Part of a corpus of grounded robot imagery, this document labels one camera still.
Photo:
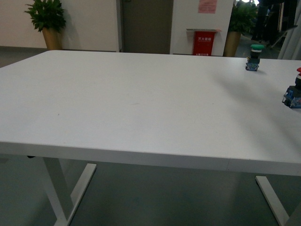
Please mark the grey door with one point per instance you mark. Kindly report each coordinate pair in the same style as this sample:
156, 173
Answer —
146, 25

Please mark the red fire extinguisher box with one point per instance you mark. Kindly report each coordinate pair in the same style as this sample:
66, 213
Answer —
203, 41

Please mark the right potted green plant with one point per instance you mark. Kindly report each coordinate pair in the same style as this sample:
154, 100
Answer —
240, 22

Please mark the potted green plant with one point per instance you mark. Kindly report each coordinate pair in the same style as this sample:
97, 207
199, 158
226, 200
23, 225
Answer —
47, 16
240, 22

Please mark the left potted green plant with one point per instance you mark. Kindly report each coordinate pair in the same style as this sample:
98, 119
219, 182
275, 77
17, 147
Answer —
47, 16

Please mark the right white table leg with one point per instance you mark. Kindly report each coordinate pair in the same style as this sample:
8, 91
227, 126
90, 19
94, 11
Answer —
272, 199

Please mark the green push button switch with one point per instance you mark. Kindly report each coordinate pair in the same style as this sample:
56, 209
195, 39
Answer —
253, 60

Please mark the pink wall notice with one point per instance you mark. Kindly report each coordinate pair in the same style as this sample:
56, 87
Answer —
207, 6

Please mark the white table leg frame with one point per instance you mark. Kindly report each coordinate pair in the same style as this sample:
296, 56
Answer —
64, 201

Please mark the red push button switch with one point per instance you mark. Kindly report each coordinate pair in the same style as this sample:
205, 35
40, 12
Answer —
292, 96

